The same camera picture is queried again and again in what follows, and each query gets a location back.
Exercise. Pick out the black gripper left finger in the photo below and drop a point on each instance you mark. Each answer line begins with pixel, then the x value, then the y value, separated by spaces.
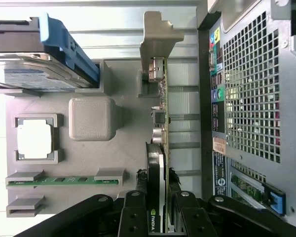
pixel 133 217

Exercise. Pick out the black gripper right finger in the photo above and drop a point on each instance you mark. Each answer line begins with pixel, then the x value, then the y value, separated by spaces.
pixel 197 217

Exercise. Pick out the grey parts rack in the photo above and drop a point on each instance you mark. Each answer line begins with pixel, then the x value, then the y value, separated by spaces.
pixel 88 158

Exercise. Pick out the green RAM stick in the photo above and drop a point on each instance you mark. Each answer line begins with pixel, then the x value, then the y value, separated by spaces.
pixel 64 179

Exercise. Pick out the blue case latch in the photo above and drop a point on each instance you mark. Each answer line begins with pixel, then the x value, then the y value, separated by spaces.
pixel 276 200

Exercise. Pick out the silver CPU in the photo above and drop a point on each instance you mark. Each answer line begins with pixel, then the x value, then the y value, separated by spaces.
pixel 34 139

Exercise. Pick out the open dark grey PC case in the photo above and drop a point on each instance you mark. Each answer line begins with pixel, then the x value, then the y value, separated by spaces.
pixel 251 98

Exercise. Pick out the hard disk in blue caddy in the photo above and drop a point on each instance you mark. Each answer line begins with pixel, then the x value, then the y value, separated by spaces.
pixel 39 71

